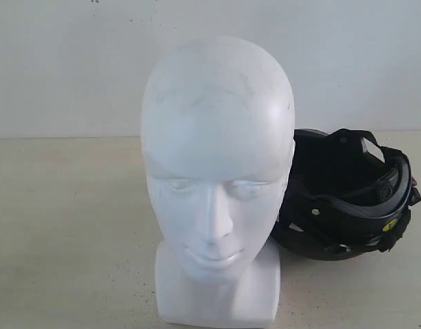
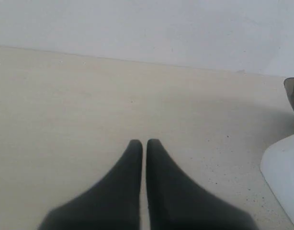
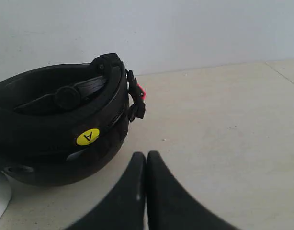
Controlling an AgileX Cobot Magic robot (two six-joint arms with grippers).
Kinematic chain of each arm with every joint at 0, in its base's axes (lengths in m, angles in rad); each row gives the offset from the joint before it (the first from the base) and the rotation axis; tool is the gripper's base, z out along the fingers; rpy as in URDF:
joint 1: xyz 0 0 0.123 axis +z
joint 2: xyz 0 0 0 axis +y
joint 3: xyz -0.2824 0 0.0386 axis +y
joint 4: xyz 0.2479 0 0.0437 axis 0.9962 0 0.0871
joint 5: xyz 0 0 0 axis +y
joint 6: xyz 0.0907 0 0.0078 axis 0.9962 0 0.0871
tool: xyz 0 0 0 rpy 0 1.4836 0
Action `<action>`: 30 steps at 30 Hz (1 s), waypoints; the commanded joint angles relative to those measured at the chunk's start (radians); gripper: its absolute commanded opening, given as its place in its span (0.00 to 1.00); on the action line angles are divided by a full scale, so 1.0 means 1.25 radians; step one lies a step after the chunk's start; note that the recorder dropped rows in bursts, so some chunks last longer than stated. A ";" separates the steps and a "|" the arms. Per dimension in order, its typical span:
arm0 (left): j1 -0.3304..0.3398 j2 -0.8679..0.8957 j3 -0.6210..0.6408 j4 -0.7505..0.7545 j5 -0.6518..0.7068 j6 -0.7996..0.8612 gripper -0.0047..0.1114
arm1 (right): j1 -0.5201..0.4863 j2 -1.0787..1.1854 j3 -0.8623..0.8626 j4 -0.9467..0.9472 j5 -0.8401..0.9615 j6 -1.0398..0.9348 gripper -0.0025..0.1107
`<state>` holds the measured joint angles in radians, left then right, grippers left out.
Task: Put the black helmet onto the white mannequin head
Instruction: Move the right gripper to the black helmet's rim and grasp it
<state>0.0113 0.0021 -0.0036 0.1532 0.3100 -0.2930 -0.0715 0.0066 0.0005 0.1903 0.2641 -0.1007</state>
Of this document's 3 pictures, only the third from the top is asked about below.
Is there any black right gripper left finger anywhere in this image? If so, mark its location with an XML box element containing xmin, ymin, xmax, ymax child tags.
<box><xmin>67</xmin><ymin>152</ymin><xmax>146</xmax><ymax>230</ymax></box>

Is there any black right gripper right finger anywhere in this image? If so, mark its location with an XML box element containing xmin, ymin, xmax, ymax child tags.
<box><xmin>146</xmin><ymin>150</ymin><xmax>238</xmax><ymax>230</ymax></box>

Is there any white mannequin head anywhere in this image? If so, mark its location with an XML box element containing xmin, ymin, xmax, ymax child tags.
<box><xmin>0</xmin><ymin>172</ymin><xmax>12</xmax><ymax>218</ymax></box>

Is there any black helmet with visor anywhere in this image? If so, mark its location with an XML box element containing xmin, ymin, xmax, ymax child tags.
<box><xmin>0</xmin><ymin>53</ymin><xmax>146</xmax><ymax>186</ymax></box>

